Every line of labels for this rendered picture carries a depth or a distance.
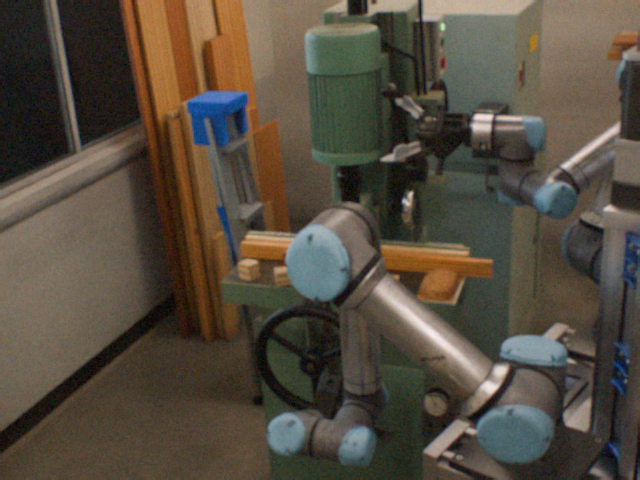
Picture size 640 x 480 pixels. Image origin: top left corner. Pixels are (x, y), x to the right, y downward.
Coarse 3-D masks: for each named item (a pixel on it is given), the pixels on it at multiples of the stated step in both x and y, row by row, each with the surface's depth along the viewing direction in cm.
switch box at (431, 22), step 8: (424, 16) 227; (432, 16) 226; (440, 16) 225; (416, 24) 222; (424, 24) 221; (432, 24) 220; (440, 24) 223; (416, 32) 222; (424, 32) 222; (432, 32) 221; (416, 40) 223; (424, 40) 223; (432, 40) 222; (416, 48) 224; (424, 48) 223; (432, 48) 223; (440, 48) 226; (416, 56) 225; (432, 56) 224; (440, 56) 226; (432, 64) 224; (432, 72) 225; (432, 80) 226
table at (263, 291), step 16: (272, 272) 223; (400, 272) 218; (416, 272) 217; (224, 288) 220; (240, 288) 218; (256, 288) 216; (272, 288) 215; (288, 288) 214; (416, 288) 209; (464, 288) 213; (256, 304) 218; (272, 304) 217; (288, 304) 215; (432, 304) 202; (448, 304) 201; (288, 320) 206; (304, 320) 204; (448, 320) 203
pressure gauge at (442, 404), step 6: (432, 390) 206; (438, 390) 205; (444, 390) 206; (426, 396) 205; (432, 396) 205; (438, 396) 204; (444, 396) 204; (426, 402) 206; (432, 402) 206; (438, 402) 205; (444, 402) 205; (426, 408) 207; (432, 408) 206; (438, 408) 206; (444, 408) 205; (432, 414) 207; (438, 414) 207
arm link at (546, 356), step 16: (528, 336) 157; (512, 352) 151; (528, 352) 150; (544, 352) 150; (560, 352) 150; (528, 368) 148; (544, 368) 148; (560, 368) 150; (560, 384) 149; (560, 400) 148
